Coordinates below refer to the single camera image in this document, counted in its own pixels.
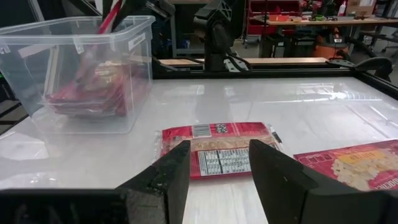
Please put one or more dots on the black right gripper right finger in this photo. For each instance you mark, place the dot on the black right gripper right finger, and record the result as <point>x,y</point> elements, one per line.
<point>276,186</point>

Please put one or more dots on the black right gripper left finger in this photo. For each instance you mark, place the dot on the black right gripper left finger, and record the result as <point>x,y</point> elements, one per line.
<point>161,193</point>

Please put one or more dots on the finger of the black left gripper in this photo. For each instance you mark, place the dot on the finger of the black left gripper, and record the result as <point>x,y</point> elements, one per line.
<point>130,7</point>
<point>108,9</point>

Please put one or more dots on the red popcorn bag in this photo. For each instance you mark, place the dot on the red popcorn bag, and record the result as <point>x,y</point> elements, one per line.
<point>217,161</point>
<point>105,77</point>
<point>110,18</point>
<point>81,104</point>
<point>357,165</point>

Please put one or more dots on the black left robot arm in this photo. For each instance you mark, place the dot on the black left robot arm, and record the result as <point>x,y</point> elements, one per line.
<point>217,37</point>

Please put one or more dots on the clear plastic bin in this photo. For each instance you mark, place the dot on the clear plastic bin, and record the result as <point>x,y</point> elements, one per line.
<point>18,77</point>

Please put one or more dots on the wooden board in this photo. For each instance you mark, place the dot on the wooden board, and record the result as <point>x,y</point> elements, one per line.
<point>280,61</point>

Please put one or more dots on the red tool cabinet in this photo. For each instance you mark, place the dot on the red tool cabinet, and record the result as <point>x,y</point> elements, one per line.
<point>261,28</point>

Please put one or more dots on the orange shop vacuum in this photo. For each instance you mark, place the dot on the orange shop vacuum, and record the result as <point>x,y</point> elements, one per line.
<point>326,49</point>

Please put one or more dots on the wooden top workbench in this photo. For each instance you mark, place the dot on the wooden top workbench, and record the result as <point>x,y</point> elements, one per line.
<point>342,21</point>

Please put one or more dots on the white bottle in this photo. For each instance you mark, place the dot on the white bottle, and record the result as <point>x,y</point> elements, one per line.
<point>342,9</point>

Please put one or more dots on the cardboard box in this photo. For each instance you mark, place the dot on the cardboard box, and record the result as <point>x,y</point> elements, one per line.
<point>360,6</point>

